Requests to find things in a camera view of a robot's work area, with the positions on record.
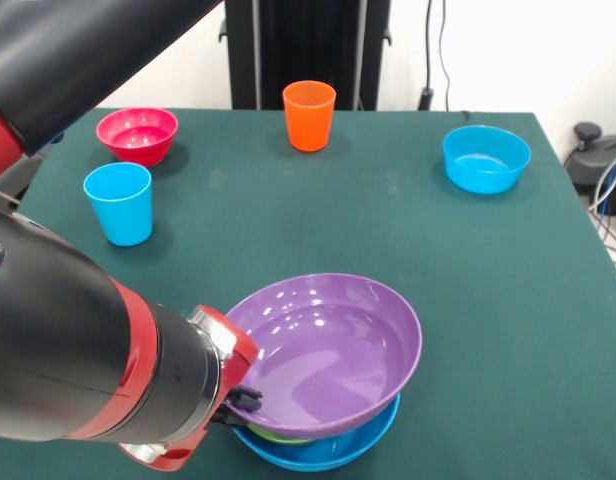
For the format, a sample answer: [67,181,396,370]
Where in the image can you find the small blue bowl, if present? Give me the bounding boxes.
[441,124,533,195]

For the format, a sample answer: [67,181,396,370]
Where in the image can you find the small green bowl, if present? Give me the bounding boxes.
[246,422,314,446]

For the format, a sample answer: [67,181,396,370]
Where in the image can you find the black cable with plug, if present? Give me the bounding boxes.
[416,0,452,112]

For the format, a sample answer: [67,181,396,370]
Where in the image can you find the blue cup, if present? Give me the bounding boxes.
[83,161,154,248]

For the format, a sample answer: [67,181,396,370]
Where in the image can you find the blue and white cables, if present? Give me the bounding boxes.
[586,149,616,261]

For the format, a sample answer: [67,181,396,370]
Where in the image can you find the dark green tablecloth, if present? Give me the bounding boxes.
[0,107,616,480]

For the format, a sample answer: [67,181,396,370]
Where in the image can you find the purple bowl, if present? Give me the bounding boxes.
[222,272,423,440]

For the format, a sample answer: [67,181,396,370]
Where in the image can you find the large blue bowl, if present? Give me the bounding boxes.
[231,392,402,473]

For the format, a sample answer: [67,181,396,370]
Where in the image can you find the black equipment base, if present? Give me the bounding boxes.
[0,149,52,204]
[564,121,616,187]

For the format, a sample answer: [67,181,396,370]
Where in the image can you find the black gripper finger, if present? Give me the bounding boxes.
[231,383,264,414]
[211,403,250,427]

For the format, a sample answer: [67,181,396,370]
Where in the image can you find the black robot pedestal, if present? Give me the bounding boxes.
[218,0,393,111]

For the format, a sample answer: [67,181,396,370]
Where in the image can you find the orange cup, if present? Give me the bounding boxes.
[281,80,338,153]

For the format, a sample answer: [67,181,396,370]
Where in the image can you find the small pinkish red bowl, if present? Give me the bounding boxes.
[95,107,180,169]

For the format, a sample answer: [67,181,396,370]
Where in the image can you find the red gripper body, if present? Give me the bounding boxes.
[119,303,263,473]

